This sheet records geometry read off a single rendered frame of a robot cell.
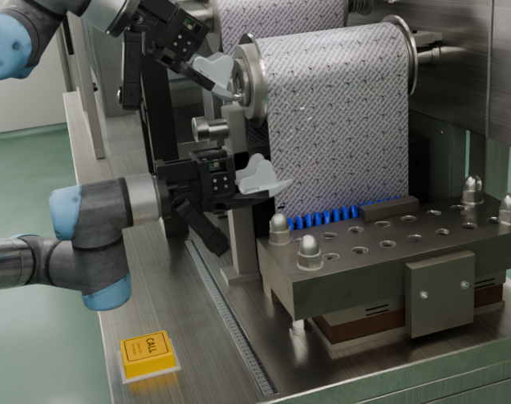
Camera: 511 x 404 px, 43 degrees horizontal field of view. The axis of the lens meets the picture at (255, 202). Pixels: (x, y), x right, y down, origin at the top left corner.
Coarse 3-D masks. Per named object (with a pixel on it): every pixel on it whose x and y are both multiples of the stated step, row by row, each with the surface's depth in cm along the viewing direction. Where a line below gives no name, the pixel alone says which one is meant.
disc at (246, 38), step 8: (240, 40) 104; (248, 40) 100; (256, 48) 97; (256, 56) 98; (264, 72) 96; (264, 80) 96; (264, 88) 97; (264, 96) 97; (264, 104) 98; (264, 112) 99; (256, 120) 104; (264, 120) 100
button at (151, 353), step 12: (144, 336) 97; (156, 336) 97; (120, 348) 95; (132, 348) 94; (144, 348) 94; (156, 348) 94; (168, 348) 94; (132, 360) 92; (144, 360) 91; (156, 360) 92; (168, 360) 92; (132, 372) 91; (144, 372) 92
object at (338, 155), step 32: (288, 128) 101; (320, 128) 102; (352, 128) 104; (384, 128) 106; (288, 160) 102; (320, 160) 104; (352, 160) 106; (384, 160) 107; (288, 192) 104; (320, 192) 106; (352, 192) 108; (384, 192) 109
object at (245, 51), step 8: (400, 32) 105; (240, 48) 101; (248, 48) 99; (240, 56) 102; (248, 56) 98; (408, 56) 103; (248, 64) 98; (256, 64) 98; (408, 64) 104; (248, 72) 99; (256, 72) 97; (408, 72) 104; (256, 80) 97; (256, 88) 98; (256, 96) 98; (256, 104) 99; (248, 112) 103; (256, 112) 101
